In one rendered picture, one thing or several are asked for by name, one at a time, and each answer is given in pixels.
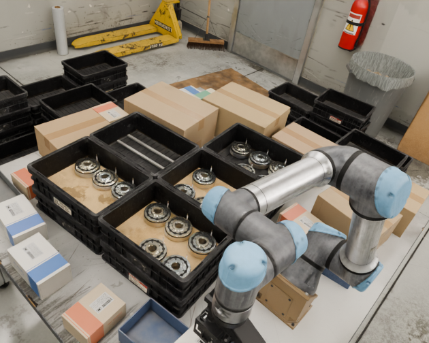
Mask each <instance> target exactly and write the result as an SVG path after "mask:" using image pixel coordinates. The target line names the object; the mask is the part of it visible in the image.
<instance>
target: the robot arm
mask: <svg viewBox="0 0 429 343"><path fill-rule="evenodd" d="M327 184H328V185H330V186H333V187H335V188H336V189H338V190H340V191H341V192H343V193H345V194H346V195H348V196H349V206H350V208H351V210H352V211H353V213H352V217H351V224H350V228H349V234H348V238H347V236H346V235H345V234H344V233H341V232H340V231H338V230H336V229H334V228H332V227H330V226H328V225H326V224H323V223H320V222H316V223H314V225H313V226H312V227H311V228H310V229H309V230H308V233H307V234H305V232H304V230H303V229H302V228H301V226H299V224H297V223H295V222H294V221H292V220H283V221H281V222H278V223H277V224H276V223H274V222H273V221H271V220H270V219H269V218H267V217H266V216H264V215H265V214H267V213H269V212H271V211H272V210H274V209H276V208H278V207H279V206H281V205H283V204H284V203H287V202H288V201H290V200H292V199H294V198H295V197H297V196H299V195H301V194H303V193H305V192H306V191H308V190H310V189H312V188H313V187H315V186H316V187H322V186H325V185H327ZM411 187H412V181H411V178H410V177H409V175H407V174H406V173H404V172H403V171H400V170H399V169H398V168H397V167H392V166H391V165H388V164H387V163H384V162H383V161H380V160H378V159H376V158H374V157H372V156H370V155H369V154H366V153H365V152H362V151H361V150H359V149H357V148H354V147H350V146H325V147H321V148H316V149H314V150H312V151H309V152H307V153H306V154H304V155H303V156H302V158H301V160H299V161H297V162H295V163H292V164H291V165H288V166H287V167H284V168H282V169H280V170H278V171H276V172H274V173H272V174H269V175H267V176H265V177H263V178H260V179H259V180H256V181H254V182H252V183H250V184H248V185H246V186H244V187H242V188H239V189H237V190H235V191H230V190H229V189H227V188H225V187H224V186H216V187H214V188H212V189H211V190H209V191H208V192H207V194H206V196H205V197H204V199H203V201H202V213H203V214H204V216H206V218H207V219H208V220H209V221H211V222H212V223H213V225H216V226H217V227H218V228H220V229H221V230H222V231H224V232H225V233H226V234H228V236H229V237H231V238H232V239H233V240H235V241H236V242H234V243H232V244H230V245H229V246H228V247H227V248H226V249H225V252H224V253H223V257H222V259H221V261H220V264H219V273H218V276H217V282H216V286H215V288H214V289H213V290H212V291H211V292H210V293H209V294H207V295H206V296H205V298H204V301H205V302H206V303H207V304H208V306H207V307H206V308H205V309H204V310H203V311H202V313H201V314H200V315H199V316H198V317H196V318H195V324H194V328H193V332H194V333H195V334H197V335H198V336H199V337H200V338H201V339H202V340H203V341H204V342H205V343H266V341H265V340H264V339H263V338H262V336H261V334H260V333H259V332H258V330H257V329H256V328H255V326H254V325H253V324H252V322H251V321H250V319H249V316H250V313H251V310H252V308H253V305H254V303H255V299H256V297H257V293H258V292H259V290H260V289H261V288H262V287H264V286H265V285H266V284H268V283H269V282H270V281H271V280H272V279H273V278H275V277H276V276H277V275H279V274H281V275H282V276H284V277H285V278H286V279H287V280H288V281H290V282H291V283H292V284H294V285H295V286H296V287H298V288H299V289H301V290H302V291H304V292H307V293H308V294H309V295H314V294H315V292H316V290H317V287H318V284H319V280H320V277H321V274H322V272H323V271H324V269H325V268H327V269H329V270H330V271H331V272H333V273H334V274H336V275H337V276H338V277H339V278H341V279H342V280H344V281H345V282H346V283H347V284H349V285H351V287H352V288H354V289H356V290H358V291H359V292H364V291H365V290H366V289H367V288H368V287H369V286H370V285H371V283H372V282H373V281H374V279H375V278H376V277H377V276H378V275H379V273H380V272H381V270H382V269H383V264H381V262H380V261H378V260H379V259H378V254H377V252H376V249H377V246H378V243H379V239H380V236H381V232H382V230H383V226H384V223H385V220H387V219H389V218H394V217H396V216H397V215H398V214H399V213H400V212H401V210H402V209H403V208H404V206H405V204H406V202H407V199H408V198H409V195H410V193H411ZM346 239H347V241H346ZM206 312H207V313H206ZM197 324H198V327H197V329H198V330H199V331H200V332H201V333H200V332H199V331H198V330H197V329H196V326H197Z"/></svg>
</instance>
